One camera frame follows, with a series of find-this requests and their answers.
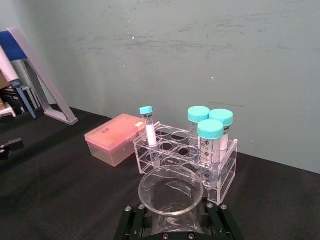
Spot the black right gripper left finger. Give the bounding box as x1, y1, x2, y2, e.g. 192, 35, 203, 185
113, 204, 154, 240

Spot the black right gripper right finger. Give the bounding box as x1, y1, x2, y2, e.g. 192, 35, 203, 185
198, 202, 245, 240

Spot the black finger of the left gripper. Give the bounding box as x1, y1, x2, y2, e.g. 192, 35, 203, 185
0, 137, 25, 160

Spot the clear glass beaker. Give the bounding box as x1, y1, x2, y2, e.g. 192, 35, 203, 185
137, 164, 204, 237

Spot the black box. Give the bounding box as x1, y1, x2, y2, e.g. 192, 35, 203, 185
0, 85, 27, 116

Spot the clear acrylic tube rack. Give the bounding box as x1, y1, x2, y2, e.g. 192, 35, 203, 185
133, 121, 239, 207

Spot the brown cardboard box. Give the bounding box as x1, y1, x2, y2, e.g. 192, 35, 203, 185
0, 69, 11, 89

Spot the black table cloth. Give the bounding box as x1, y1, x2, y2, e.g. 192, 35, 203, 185
0, 106, 320, 240

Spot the grey pipette stand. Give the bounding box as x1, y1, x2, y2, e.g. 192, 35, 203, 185
6, 27, 79, 126

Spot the large tube with teal cap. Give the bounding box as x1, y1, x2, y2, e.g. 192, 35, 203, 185
187, 106, 211, 151
208, 108, 234, 156
197, 119, 225, 194

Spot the pink plastic tip box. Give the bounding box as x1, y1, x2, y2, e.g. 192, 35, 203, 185
84, 113, 147, 168

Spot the slim tube with teal cap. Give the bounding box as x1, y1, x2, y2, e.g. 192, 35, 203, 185
139, 105, 161, 169

